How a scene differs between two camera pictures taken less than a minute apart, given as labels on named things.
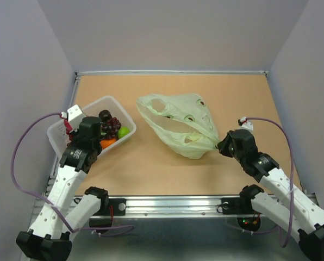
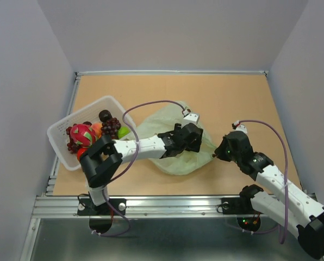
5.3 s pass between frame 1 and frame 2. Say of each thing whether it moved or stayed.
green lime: stayed
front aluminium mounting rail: stayed
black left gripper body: moved
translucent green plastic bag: moved
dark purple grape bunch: stayed
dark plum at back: stayed
